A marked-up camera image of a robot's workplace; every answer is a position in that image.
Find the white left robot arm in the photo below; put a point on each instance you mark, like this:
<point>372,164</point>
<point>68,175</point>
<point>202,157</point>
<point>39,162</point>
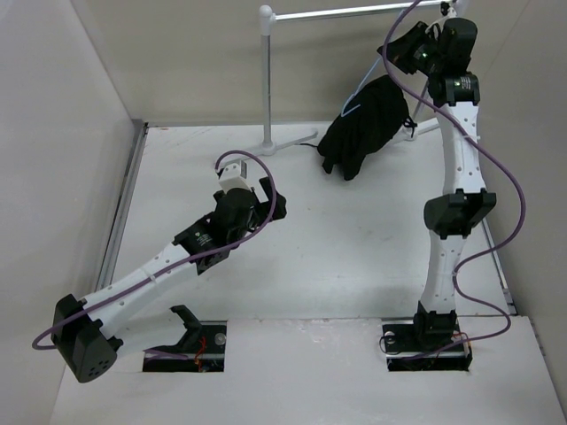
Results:
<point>91,333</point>

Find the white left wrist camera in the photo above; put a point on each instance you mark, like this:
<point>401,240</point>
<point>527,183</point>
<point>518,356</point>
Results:
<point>233,175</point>

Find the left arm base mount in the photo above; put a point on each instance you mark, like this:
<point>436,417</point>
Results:
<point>201,349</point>

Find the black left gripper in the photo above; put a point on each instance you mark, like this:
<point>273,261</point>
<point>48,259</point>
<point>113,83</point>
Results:
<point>263,210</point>

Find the black trousers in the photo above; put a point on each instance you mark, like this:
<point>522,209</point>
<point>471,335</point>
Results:
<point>377,114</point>

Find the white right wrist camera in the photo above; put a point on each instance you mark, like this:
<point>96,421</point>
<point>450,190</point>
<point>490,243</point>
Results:
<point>447,11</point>

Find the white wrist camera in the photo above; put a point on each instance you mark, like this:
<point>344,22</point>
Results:
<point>233,175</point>
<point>447,11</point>

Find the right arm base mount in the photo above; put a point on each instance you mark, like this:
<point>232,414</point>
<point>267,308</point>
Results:
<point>405,353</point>

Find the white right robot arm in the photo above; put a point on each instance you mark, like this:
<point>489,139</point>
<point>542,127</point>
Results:
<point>465,200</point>

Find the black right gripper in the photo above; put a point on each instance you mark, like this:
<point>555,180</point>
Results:
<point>400,48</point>

